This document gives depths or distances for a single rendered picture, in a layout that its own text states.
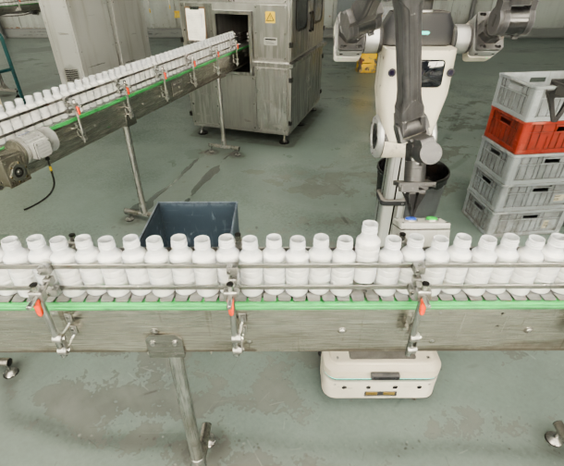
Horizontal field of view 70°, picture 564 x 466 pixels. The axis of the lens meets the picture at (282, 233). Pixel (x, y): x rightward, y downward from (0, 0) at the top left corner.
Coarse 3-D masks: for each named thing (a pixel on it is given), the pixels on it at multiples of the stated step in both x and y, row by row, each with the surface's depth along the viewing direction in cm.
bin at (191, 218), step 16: (160, 208) 159; (176, 208) 159; (192, 208) 159; (208, 208) 159; (224, 208) 159; (160, 224) 159; (176, 224) 163; (192, 224) 163; (208, 224) 163; (224, 224) 163; (144, 240) 141; (192, 240) 168
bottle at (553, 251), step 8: (552, 240) 99; (560, 240) 98; (544, 248) 101; (552, 248) 99; (560, 248) 98; (552, 256) 99; (560, 256) 99; (544, 272) 102; (552, 272) 101; (536, 280) 104; (544, 280) 103; (552, 280) 103; (536, 288) 105; (544, 288) 104
